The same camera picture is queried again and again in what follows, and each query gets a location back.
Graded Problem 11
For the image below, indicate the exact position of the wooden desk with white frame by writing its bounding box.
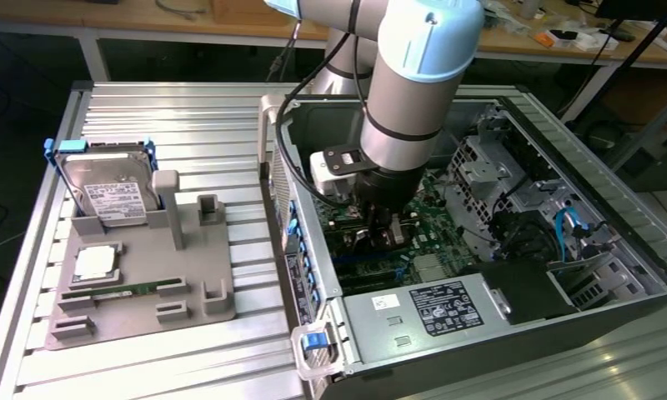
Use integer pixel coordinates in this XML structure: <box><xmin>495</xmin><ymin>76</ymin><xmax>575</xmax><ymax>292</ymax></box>
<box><xmin>0</xmin><ymin>0</ymin><xmax>331</xmax><ymax>83</ymax></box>

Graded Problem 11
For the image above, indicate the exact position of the blue disk wire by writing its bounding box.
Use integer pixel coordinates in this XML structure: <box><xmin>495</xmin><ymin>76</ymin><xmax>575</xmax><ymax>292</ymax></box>
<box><xmin>551</xmin><ymin>206</ymin><xmax>591</xmax><ymax>263</ymax></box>

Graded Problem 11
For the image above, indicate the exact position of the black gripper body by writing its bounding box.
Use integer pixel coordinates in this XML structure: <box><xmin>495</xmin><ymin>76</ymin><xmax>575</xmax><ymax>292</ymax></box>
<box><xmin>351</xmin><ymin>167</ymin><xmax>425</xmax><ymax>210</ymax></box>

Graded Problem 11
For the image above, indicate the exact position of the silver CPU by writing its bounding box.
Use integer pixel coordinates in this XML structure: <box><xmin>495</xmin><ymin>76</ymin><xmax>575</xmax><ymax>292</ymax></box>
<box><xmin>72</xmin><ymin>245</ymin><xmax>120</xmax><ymax>282</ymax></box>

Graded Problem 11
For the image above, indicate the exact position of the metal vented bracket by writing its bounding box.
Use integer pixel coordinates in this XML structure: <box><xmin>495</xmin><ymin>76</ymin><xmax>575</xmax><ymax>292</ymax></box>
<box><xmin>547</xmin><ymin>251</ymin><xmax>634</xmax><ymax>313</ymax></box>

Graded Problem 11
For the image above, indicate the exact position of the black monitor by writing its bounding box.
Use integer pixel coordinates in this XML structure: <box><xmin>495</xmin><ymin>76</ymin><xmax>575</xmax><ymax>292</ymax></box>
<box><xmin>593</xmin><ymin>0</ymin><xmax>667</xmax><ymax>23</ymax></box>

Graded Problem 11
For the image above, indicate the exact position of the blue expansion slot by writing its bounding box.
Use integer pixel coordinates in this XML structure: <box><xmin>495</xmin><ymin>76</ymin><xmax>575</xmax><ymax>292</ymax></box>
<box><xmin>331</xmin><ymin>253</ymin><xmax>389</xmax><ymax>268</ymax></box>

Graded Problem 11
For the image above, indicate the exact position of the metal disk bay cage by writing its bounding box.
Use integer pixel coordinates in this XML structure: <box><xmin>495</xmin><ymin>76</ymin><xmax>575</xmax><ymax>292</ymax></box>
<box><xmin>447</xmin><ymin>132</ymin><xmax>537</xmax><ymax>218</ymax></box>

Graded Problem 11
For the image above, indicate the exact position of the black tripod pole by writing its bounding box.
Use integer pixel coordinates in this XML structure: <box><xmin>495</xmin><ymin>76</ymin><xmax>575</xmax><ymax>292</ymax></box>
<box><xmin>555</xmin><ymin>16</ymin><xmax>667</xmax><ymax>124</ymax></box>

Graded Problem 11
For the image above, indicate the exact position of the grey power supply unit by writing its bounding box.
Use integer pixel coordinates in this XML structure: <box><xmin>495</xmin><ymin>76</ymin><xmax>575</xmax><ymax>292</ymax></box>
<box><xmin>342</xmin><ymin>274</ymin><xmax>514</xmax><ymax>364</ymax></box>

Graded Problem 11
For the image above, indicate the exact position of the orange and white small box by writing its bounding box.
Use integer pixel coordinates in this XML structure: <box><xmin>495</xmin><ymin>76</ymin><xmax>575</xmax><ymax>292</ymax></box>
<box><xmin>531</xmin><ymin>30</ymin><xmax>561</xmax><ymax>50</ymax></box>

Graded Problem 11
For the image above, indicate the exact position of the hard disk with blue caddy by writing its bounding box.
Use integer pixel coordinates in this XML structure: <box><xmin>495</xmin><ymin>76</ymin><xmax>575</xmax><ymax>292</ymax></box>
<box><xmin>43</xmin><ymin>137</ymin><xmax>164</xmax><ymax>229</ymax></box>

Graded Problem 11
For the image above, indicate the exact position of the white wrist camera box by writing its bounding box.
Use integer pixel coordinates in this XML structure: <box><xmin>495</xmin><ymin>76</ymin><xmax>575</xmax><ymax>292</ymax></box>
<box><xmin>310</xmin><ymin>142</ymin><xmax>378</xmax><ymax>198</ymax></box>

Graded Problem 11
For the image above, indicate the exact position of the green RAM stick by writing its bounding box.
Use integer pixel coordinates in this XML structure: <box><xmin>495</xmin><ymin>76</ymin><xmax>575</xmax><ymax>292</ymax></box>
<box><xmin>60</xmin><ymin>282</ymin><xmax>163</xmax><ymax>299</ymax></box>

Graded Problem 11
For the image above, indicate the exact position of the wooden desk with clutter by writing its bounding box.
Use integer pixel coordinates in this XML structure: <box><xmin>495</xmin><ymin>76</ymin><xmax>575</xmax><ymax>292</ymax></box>
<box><xmin>471</xmin><ymin>0</ymin><xmax>667</xmax><ymax>123</ymax></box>

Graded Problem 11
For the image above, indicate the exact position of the black open PC case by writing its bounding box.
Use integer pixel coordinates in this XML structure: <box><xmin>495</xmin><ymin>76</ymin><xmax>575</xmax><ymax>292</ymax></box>
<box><xmin>258</xmin><ymin>93</ymin><xmax>667</xmax><ymax>400</ymax></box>

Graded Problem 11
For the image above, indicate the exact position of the grey coiled cable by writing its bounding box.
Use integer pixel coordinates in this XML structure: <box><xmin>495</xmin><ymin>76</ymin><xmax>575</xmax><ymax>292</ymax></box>
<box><xmin>154</xmin><ymin>0</ymin><xmax>211</xmax><ymax>21</ymax></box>

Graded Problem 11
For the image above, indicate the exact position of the grey case handle with latch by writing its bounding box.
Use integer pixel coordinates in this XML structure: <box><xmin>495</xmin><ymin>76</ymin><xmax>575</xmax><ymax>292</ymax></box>
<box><xmin>290</xmin><ymin>322</ymin><xmax>344</xmax><ymax>379</ymax></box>

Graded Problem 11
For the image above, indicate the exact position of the black hanging cable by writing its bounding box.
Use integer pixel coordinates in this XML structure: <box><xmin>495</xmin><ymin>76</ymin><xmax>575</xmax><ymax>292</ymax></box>
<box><xmin>264</xmin><ymin>18</ymin><xmax>304</xmax><ymax>83</ymax></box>

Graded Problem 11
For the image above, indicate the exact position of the green motherboard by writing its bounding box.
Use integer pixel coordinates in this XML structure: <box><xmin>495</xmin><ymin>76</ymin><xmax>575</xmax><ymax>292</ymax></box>
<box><xmin>310</xmin><ymin>166</ymin><xmax>483</xmax><ymax>295</ymax></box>

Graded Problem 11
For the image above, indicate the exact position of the grey parts rack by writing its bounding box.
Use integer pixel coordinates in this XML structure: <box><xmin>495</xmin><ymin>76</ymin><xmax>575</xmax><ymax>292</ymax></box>
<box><xmin>43</xmin><ymin>169</ymin><xmax>239</xmax><ymax>351</ymax></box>

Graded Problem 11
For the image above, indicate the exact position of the silver chipset heatsink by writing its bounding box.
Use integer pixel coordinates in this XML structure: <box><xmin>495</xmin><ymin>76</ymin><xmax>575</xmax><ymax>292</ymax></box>
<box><xmin>413</xmin><ymin>255</ymin><xmax>446</xmax><ymax>281</ymax></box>

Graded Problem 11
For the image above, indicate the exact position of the black camera cable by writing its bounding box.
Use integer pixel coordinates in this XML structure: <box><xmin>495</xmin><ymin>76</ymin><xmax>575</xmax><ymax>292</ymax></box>
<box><xmin>275</xmin><ymin>0</ymin><xmax>370</xmax><ymax>208</ymax></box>

